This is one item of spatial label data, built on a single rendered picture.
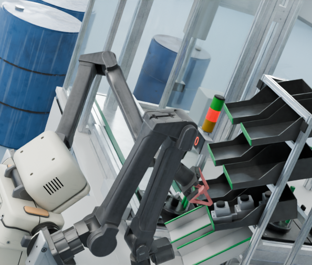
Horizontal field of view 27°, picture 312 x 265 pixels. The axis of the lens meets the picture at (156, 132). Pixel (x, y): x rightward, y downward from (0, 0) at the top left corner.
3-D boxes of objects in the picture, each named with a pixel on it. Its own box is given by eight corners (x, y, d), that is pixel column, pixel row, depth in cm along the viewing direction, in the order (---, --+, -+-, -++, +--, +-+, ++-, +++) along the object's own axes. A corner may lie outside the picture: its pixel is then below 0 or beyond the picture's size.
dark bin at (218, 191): (198, 206, 228) (196, 187, 224) (191, 187, 239) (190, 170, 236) (277, 194, 229) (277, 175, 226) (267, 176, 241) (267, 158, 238)
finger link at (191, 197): (217, 190, 214) (196, 173, 211) (220, 201, 208) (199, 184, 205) (202, 203, 216) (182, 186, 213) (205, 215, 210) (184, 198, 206)
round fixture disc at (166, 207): (162, 216, 258) (163, 212, 258) (152, 197, 270) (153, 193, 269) (193, 220, 264) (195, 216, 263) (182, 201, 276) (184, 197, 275)
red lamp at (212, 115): (207, 121, 272) (211, 110, 270) (204, 115, 276) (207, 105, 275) (218, 123, 274) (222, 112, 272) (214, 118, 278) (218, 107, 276)
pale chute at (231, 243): (187, 279, 221) (182, 270, 220) (182, 256, 233) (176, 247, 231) (263, 244, 219) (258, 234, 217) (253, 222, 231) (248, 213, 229)
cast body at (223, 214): (213, 225, 218) (211, 207, 215) (211, 218, 221) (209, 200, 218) (238, 222, 218) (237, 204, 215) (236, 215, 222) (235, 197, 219)
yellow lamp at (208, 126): (203, 131, 274) (207, 121, 272) (199, 125, 278) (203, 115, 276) (214, 133, 276) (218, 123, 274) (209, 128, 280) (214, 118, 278)
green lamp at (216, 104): (212, 110, 270) (216, 99, 268) (208, 104, 274) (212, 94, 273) (222, 112, 272) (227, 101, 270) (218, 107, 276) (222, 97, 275)
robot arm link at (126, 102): (102, 71, 234) (97, 53, 224) (116, 65, 235) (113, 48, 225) (145, 172, 214) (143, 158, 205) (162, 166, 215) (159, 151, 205)
